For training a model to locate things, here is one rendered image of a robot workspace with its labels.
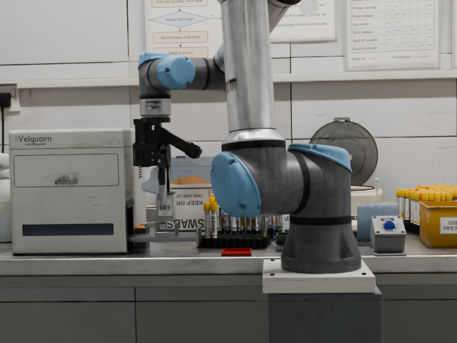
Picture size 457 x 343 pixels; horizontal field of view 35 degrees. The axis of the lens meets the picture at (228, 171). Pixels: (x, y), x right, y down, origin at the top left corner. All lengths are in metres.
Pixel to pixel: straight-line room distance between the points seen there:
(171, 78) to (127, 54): 0.79
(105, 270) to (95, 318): 0.77
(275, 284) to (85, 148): 0.65
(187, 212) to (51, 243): 0.42
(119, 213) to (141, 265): 0.14
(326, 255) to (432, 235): 0.52
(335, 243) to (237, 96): 0.32
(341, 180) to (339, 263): 0.15
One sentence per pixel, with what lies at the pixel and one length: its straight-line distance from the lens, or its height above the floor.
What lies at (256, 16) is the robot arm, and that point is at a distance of 1.29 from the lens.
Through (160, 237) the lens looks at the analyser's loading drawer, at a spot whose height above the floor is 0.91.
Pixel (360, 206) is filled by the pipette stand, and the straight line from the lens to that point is 1.79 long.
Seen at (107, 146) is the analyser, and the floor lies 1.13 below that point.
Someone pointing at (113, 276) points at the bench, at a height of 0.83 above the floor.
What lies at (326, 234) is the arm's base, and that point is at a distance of 1.31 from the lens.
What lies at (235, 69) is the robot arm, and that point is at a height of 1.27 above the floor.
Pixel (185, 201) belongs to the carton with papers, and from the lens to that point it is 1.98.
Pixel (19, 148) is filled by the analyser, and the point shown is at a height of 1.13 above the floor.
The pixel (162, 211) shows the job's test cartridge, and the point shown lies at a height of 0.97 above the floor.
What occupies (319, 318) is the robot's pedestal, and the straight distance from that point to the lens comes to 1.29.
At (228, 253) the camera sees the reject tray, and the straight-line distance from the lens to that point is 1.66.
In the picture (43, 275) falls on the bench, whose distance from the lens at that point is 1.77.
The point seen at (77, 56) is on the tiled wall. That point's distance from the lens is 2.40.
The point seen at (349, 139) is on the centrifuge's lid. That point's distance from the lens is 2.26.
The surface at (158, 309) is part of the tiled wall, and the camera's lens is 2.40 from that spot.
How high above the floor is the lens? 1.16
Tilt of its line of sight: 3 degrees down
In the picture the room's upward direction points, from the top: 1 degrees counter-clockwise
